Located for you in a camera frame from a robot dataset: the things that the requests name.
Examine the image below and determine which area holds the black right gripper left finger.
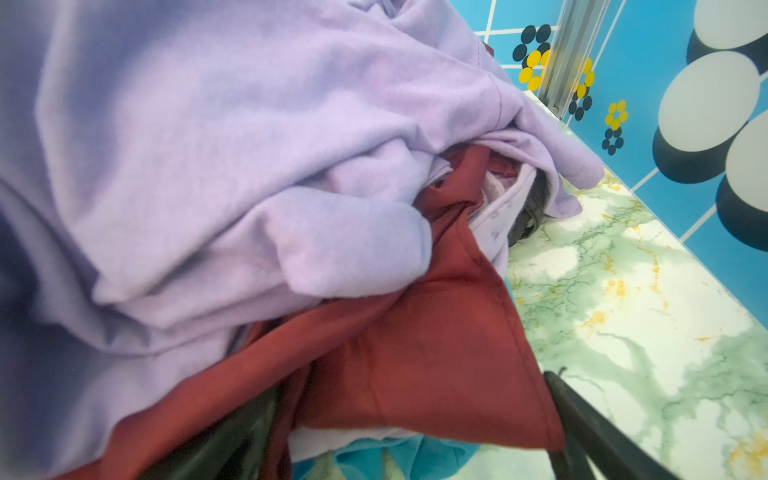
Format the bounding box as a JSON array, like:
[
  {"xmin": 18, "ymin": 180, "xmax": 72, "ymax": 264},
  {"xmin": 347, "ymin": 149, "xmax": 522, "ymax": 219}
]
[{"xmin": 141, "ymin": 387, "xmax": 280, "ymax": 480}]

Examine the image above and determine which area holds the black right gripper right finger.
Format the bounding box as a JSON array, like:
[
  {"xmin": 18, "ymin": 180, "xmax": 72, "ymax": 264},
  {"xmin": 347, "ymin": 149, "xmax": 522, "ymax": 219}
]
[{"xmin": 544, "ymin": 371, "xmax": 677, "ymax": 480}]

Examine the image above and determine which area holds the maroon red cloth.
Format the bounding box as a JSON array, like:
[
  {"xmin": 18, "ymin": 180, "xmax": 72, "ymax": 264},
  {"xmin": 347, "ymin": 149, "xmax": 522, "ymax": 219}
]
[{"xmin": 72, "ymin": 146, "xmax": 565, "ymax": 479}]

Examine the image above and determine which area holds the teal blue cloth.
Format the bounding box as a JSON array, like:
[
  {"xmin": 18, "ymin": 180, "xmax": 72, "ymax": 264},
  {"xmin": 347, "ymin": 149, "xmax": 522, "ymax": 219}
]
[{"xmin": 292, "ymin": 435, "xmax": 479, "ymax": 479}]

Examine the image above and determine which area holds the black dark cloth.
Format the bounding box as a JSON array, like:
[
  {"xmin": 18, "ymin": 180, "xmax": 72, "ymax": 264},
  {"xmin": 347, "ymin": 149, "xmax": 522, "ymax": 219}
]
[{"xmin": 507, "ymin": 170, "xmax": 548, "ymax": 246}]

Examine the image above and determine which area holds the lavender purple cloth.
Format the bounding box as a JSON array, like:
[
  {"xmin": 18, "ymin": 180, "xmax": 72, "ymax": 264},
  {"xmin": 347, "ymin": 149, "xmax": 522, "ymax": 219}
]
[{"xmin": 1, "ymin": 1, "xmax": 604, "ymax": 479}]

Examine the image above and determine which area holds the aluminium frame post right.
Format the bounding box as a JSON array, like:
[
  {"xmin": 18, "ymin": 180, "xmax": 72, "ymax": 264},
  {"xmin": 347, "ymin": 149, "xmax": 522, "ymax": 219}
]
[{"xmin": 537, "ymin": 0, "xmax": 611, "ymax": 120}]

